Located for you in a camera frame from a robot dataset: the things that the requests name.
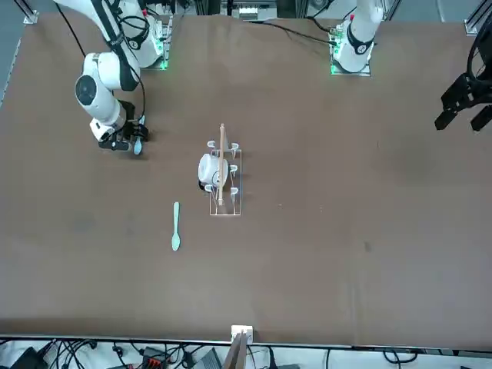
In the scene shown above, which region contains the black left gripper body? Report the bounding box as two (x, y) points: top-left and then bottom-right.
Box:
(440, 73), (492, 113)

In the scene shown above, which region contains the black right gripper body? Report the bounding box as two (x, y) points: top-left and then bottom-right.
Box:
(115, 100), (137, 142)

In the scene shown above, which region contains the blue plastic spoon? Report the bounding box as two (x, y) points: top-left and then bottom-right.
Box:
(133, 114), (146, 157)

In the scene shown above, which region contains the green plastic spoon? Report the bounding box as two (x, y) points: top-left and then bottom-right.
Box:
(171, 201), (182, 252)

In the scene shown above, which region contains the white cup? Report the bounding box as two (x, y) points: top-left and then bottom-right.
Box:
(197, 152), (231, 190)

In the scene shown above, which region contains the wooden rod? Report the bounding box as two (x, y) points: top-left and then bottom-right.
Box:
(216, 122), (228, 208)

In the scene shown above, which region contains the clear acrylic cup rack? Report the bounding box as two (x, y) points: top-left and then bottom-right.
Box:
(205, 140), (244, 218)

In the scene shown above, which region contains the white circuit breaker unit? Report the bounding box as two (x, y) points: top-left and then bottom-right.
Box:
(237, 4), (259, 21)

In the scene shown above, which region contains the small white box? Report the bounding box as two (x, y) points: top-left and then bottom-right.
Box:
(231, 324), (254, 344)

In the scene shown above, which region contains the black red power device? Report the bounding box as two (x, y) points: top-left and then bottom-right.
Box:
(141, 347), (171, 369)

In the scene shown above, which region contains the grey power adapter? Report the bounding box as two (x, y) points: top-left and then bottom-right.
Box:
(193, 347), (224, 369)

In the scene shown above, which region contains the wooden plank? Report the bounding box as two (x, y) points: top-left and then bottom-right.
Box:
(222, 332), (249, 369)

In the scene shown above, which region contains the black power adapter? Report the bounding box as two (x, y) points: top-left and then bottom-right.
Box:
(8, 347), (46, 369)

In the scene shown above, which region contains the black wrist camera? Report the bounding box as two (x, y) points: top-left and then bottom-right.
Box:
(98, 140), (131, 153)

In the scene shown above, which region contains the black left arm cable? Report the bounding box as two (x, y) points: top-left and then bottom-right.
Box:
(466, 25), (492, 85)

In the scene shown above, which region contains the aluminium frame profile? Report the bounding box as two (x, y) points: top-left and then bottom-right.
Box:
(463, 0), (492, 37)

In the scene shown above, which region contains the black cable across table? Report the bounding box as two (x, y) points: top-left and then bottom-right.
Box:
(245, 18), (337, 45)

